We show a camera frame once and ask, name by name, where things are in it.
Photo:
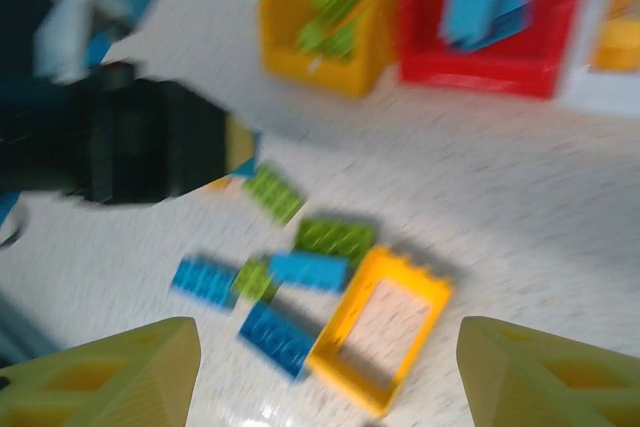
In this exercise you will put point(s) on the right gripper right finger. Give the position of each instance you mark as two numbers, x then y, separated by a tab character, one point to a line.
550	387

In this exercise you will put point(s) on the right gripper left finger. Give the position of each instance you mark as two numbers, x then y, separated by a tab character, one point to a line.
115	382

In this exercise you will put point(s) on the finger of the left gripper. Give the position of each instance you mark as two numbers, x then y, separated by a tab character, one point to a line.
240	144

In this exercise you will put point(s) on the small blue sloped lego brick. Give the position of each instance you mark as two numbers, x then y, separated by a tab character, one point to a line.
254	162

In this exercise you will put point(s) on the orange sloped lego brick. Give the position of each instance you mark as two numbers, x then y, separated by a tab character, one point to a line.
220	183

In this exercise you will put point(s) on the small green lego brick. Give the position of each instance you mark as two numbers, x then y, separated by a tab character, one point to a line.
255	278

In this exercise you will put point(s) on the orange lego window frame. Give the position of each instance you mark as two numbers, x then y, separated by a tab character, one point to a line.
340	337

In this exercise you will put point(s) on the yellow plastic bin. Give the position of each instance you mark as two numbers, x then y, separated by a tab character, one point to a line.
325	72

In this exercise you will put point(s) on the red plastic bin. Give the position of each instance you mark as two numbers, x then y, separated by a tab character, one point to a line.
475	72

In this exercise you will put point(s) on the white plastic bin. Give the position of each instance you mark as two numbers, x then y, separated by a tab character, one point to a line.
590	92

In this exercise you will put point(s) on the aluminium left corner post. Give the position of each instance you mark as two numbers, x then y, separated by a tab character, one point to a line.
75	7

